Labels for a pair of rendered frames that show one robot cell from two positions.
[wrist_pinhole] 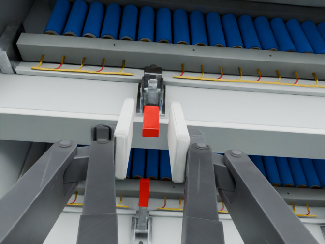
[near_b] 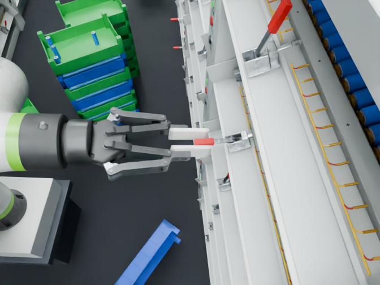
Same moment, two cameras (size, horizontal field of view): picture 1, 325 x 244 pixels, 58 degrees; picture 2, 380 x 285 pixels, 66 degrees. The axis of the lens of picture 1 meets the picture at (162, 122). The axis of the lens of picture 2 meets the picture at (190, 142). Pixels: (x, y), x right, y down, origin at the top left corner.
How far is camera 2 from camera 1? 0.45 m
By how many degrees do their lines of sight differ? 63
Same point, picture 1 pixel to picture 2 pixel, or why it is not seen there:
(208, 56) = not seen: hidden behind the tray
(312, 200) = not seen: outside the picture
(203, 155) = (163, 152)
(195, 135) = (184, 154)
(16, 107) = (217, 95)
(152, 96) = (225, 139)
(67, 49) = not seen: hidden behind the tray
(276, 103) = (258, 211)
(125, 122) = (180, 130)
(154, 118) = (202, 142)
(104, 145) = (164, 126)
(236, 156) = (163, 161)
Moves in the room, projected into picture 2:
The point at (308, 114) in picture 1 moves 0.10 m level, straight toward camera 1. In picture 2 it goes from (254, 231) to (197, 203)
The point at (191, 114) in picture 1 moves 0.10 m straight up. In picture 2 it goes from (234, 164) to (243, 135)
